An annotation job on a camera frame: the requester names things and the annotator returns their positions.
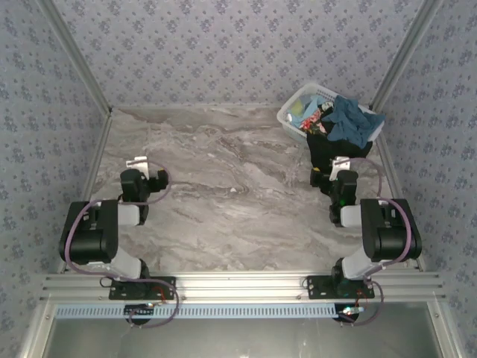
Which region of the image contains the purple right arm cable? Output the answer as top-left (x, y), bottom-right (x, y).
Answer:
top-left (341, 157), bottom-right (422, 328)

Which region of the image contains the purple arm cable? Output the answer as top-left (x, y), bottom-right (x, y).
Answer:
top-left (341, 157), bottom-right (422, 328)
top-left (60, 162), bottom-right (180, 330)

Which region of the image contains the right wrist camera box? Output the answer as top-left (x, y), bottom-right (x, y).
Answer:
top-left (329, 156), bottom-right (352, 180)

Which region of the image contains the aluminium front beam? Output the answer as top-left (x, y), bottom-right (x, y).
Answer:
top-left (39, 271), bottom-right (446, 301)

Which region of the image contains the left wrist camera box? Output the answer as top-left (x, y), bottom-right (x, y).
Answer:
top-left (125, 156), bottom-right (151, 177)

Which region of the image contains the grey metal lower panel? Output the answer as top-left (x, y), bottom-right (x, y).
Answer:
top-left (48, 302), bottom-right (440, 358)

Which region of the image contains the slotted light blue cable duct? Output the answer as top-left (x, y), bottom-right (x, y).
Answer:
top-left (55, 302), bottom-right (336, 320)

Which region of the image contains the floral print garment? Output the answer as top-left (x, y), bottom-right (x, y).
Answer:
top-left (297, 107), bottom-right (329, 136)

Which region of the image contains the light blue garment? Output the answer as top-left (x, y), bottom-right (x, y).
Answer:
top-left (290, 95), bottom-right (326, 128)

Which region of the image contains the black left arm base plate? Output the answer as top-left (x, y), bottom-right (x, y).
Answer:
top-left (108, 276), bottom-right (177, 301)

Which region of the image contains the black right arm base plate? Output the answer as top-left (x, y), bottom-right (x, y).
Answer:
top-left (306, 275), bottom-right (376, 301)

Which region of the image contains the white plastic laundry basket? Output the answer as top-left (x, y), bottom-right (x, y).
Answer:
top-left (276, 82), bottom-right (387, 145)

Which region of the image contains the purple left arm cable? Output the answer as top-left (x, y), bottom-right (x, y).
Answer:
top-left (60, 162), bottom-right (180, 330)

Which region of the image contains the blue t-shirt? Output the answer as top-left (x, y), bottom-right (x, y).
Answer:
top-left (322, 95), bottom-right (387, 148)

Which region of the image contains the black controller board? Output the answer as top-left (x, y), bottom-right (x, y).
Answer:
top-left (335, 304), bottom-right (365, 322)
top-left (124, 304), bottom-right (156, 315)

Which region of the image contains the aluminium back rail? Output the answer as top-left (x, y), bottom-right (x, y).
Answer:
top-left (111, 104), bottom-right (286, 110)

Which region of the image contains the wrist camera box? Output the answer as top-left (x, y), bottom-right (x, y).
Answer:
top-left (125, 156), bottom-right (151, 177)
top-left (329, 156), bottom-right (352, 180)

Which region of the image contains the aluminium corner post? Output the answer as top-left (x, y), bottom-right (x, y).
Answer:
top-left (37, 0), bottom-right (113, 113)
top-left (371, 0), bottom-right (445, 110)

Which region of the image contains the black t-shirt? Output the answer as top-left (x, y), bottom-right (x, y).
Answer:
top-left (306, 132), bottom-right (373, 175)

